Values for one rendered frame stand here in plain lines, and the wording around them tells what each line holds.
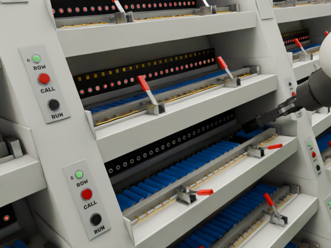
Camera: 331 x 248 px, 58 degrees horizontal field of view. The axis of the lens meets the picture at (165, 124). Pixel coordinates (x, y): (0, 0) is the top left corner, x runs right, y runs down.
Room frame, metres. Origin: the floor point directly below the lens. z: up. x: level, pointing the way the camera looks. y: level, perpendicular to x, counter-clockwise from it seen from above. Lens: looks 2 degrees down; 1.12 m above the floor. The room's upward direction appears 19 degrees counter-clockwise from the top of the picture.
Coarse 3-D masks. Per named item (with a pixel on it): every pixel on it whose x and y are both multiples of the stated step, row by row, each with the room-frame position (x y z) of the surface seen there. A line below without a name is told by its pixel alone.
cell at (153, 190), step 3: (138, 183) 0.69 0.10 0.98; (141, 183) 0.69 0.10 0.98; (138, 186) 0.68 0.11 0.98; (141, 186) 0.68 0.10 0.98; (144, 186) 0.67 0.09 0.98; (147, 186) 0.67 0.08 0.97; (150, 186) 0.66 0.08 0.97; (144, 189) 0.67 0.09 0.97; (147, 189) 0.66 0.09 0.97; (150, 189) 0.65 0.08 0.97; (153, 189) 0.65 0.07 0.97; (156, 189) 0.65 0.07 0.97; (150, 192) 0.65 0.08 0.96; (153, 192) 0.64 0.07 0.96
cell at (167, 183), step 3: (153, 177) 0.71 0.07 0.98; (156, 177) 0.70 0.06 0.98; (159, 177) 0.70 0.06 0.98; (153, 180) 0.70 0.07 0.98; (156, 180) 0.70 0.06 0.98; (159, 180) 0.69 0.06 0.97; (162, 180) 0.69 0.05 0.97; (165, 180) 0.68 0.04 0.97; (159, 183) 0.69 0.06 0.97; (162, 183) 0.68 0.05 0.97; (165, 183) 0.67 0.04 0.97; (168, 183) 0.67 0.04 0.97
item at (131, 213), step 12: (264, 132) 0.88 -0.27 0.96; (252, 144) 0.82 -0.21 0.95; (264, 144) 0.83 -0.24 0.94; (228, 156) 0.75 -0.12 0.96; (204, 168) 0.70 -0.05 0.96; (216, 168) 0.72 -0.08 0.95; (180, 180) 0.66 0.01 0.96; (192, 180) 0.67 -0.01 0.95; (156, 192) 0.63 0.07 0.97; (168, 192) 0.63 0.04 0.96; (144, 204) 0.59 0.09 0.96; (156, 204) 0.61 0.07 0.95; (132, 216) 0.57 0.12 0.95
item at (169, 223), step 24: (288, 120) 0.88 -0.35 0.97; (192, 144) 0.86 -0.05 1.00; (288, 144) 0.84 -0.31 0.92; (144, 168) 0.75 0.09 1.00; (240, 168) 0.73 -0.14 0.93; (264, 168) 0.77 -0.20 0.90; (216, 192) 0.64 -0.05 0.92; (168, 216) 0.58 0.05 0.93; (192, 216) 0.60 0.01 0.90; (144, 240) 0.52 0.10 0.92; (168, 240) 0.56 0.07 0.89
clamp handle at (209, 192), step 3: (186, 189) 0.61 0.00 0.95; (201, 189) 0.59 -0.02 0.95; (204, 189) 0.58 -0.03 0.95; (207, 189) 0.57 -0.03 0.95; (210, 189) 0.56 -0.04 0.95; (186, 192) 0.61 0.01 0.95; (189, 192) 0.61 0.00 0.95; (192, 192) 0.60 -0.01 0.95; (195, 192) 0.59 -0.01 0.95; (198, 192) 0.58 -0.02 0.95; (201, 192) 0.57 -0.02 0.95; (204, 192) 0.57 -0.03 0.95; (207, 192) 0.56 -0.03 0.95; (210, 192) 0.56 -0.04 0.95; (213, 192) 0.56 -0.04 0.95; (198, 195) 0.58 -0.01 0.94; (201, 195) 0.58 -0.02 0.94
